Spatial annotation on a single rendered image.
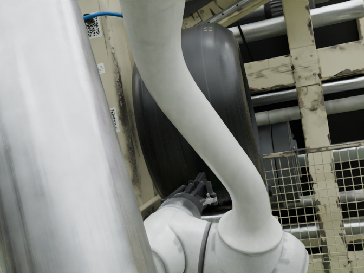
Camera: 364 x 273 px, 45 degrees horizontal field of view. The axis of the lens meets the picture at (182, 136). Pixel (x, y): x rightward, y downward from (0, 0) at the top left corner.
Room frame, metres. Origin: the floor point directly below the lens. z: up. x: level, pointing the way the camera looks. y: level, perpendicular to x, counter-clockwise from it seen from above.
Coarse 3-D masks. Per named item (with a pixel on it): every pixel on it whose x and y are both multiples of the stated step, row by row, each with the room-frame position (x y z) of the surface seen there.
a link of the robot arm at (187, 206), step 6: (168, 198) 0.86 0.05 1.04; (174, 198) 0.86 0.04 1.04; (180, 198) 0.85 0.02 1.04; (162, 204) 0.84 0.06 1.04; (168, 204) 0.82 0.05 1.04; (174, 204) 0.82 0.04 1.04; (180, 204) 0.82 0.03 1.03; (186, 204) 0.83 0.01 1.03; (192, 204) 0.84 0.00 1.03; (186, 210) 0.81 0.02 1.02; (192, 210) 0.82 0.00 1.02; (198, 210) 0.85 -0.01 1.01; (192, 216) 0.81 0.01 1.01; (198, 216) 0.84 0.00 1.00
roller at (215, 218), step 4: (204, 212) 1.20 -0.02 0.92; (208, 212) 1.20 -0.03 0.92; (212, 212) 1.19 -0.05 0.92; (216, 212) 1.19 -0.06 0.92; (220, 212) 1.18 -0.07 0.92; (224, 212) 1.18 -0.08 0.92; (204, 216) 1.19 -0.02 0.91; (208, 216) 1.19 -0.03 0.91; (212, 216) 1.18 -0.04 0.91; (216, 216) 1.18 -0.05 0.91; (220, 216) 1.18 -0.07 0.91; (208, 220) 1.18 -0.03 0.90; (212, 220) 1.18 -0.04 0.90; (216, 220) 1.18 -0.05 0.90
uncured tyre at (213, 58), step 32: (192, 32) 1.20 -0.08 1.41; (224, 32) 1.20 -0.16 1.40; (192, 64) 1.10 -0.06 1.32; (224, 64) 1.10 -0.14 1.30; (224, 96) 1.06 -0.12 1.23; (160, 128) 1.08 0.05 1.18; (256, 128) 1.49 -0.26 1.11; (160, 160) 1.10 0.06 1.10; (192, 160) 1.08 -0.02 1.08; (256, 160) 1.12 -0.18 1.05; (160, 192) 1.18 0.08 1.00; (224, 192) 1.13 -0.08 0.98
